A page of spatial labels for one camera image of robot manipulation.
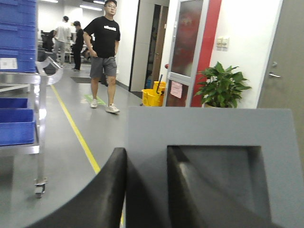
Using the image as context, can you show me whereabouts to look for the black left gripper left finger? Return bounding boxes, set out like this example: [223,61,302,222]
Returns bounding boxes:
[30,147,126,228]

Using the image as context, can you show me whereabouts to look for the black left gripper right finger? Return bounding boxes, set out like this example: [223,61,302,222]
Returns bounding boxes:
[167,146,279,228]

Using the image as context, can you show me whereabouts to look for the gray square base block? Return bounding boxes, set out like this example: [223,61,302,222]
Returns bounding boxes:
[125,107,304,228]

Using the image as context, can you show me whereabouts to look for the blue bin on cart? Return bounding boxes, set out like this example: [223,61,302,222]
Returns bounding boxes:
[0,97,35,146]

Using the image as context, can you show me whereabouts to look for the yellow mop bucket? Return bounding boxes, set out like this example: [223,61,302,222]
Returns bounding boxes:
[142,74,166,107]

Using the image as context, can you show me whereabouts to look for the green potted plant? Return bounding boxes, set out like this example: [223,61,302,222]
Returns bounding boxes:
[195,62,251,108]

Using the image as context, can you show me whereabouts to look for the steel cart with wheels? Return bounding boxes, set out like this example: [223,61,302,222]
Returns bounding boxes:
[0,57,63,198]

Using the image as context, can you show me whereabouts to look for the person in black clothes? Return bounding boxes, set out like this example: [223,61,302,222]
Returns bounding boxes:
[72,21,84,71]

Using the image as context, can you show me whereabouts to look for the man in black t-shirt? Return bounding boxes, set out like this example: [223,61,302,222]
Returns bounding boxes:
[83,0,120,114]

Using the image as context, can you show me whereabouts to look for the person in white shirt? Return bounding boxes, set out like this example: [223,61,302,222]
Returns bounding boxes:
[54,16,71,67]

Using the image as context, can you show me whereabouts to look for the stacked blue crates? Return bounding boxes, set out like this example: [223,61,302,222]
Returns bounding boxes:
[0,0,37,73]

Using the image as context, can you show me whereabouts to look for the gray door with handle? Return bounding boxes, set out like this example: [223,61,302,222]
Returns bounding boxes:
[257,0,304,167]

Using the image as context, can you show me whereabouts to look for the glass door aluminium frame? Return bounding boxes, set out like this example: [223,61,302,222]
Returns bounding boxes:
[164,0,209,107]

